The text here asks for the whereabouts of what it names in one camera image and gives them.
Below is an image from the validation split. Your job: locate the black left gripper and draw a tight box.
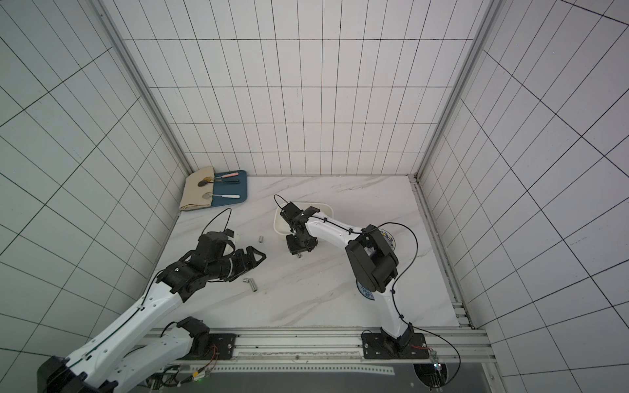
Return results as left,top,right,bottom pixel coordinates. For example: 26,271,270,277
207,246,266,283

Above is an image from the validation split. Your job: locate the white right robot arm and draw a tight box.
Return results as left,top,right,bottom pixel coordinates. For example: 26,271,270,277
279,202,414,357

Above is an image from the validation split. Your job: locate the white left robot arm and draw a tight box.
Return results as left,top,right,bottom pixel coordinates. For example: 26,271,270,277
37,229,266,392

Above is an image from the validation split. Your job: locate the long chrome socket lower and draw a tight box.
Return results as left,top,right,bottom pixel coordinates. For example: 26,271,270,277
248,278,258,292

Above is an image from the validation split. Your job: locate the white plastic storage box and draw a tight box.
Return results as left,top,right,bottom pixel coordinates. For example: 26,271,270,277
274,201,334,236

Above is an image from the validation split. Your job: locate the blue white patterned bowl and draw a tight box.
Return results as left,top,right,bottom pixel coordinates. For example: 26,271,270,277
356,282,375,301

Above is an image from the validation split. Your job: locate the dark blue tray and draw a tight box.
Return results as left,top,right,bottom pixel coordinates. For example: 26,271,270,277
211,170,248,207

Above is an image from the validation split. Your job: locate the blue yellow patterned bowl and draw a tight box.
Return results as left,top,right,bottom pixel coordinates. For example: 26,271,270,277
380,229,396,251

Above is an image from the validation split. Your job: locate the beige folded cloth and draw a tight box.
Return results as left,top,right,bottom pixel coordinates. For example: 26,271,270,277
180,166,215,211

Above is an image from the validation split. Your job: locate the white handled spoon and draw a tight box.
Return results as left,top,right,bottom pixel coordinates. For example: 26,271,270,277
201,193,241,200

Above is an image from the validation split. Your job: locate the black handled spoon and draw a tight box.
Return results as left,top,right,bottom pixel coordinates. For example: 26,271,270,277
198,178,240,187

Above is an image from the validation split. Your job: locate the pink handled spoon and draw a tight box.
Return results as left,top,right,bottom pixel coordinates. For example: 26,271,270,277
213,172,240,181

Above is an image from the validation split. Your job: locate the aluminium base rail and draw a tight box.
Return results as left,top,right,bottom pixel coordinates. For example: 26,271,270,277
158,327,497,378

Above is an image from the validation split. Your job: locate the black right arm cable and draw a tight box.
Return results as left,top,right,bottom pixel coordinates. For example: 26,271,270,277
372,222,463,389

